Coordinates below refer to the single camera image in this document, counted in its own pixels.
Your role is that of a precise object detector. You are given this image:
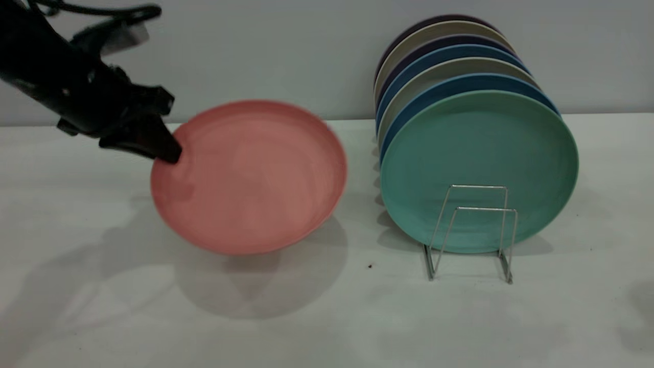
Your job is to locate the silver wire plate rack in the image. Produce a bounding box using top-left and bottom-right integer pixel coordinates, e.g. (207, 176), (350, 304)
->
(423, 185), (518, 285)

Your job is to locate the dark purple round plate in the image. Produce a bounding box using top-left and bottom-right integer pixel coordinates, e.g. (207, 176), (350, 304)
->
(375, 14), (504, 82)

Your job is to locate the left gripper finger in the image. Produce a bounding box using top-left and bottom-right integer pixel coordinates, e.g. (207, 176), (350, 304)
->
(99, 116), (183, 165)

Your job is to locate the black cable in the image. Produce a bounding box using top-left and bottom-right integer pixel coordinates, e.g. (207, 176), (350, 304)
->
(28, 0), (162, 24)

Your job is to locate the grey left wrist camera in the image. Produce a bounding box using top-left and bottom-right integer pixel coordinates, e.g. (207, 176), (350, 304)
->
(71, 18), (151, 57)

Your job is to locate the green round plate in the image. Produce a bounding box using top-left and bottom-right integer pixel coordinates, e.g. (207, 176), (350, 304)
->
(380, 90), (579, 255)

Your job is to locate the blue round plate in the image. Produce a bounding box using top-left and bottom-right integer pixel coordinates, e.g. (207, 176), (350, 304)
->
(379, 73), (561, 165)
(376, 45), (532, 134)

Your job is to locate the beige round plate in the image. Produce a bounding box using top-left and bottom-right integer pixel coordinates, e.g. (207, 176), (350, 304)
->
(373, 21), (517, 103)
(377, 57), (541, 150)

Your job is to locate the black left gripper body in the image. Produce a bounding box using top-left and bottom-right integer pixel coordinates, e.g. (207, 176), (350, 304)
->
(56, 64), (175, 140)

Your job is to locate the pink round plate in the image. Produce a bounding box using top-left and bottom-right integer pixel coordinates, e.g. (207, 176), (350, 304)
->
(150, 100), (348, 256)

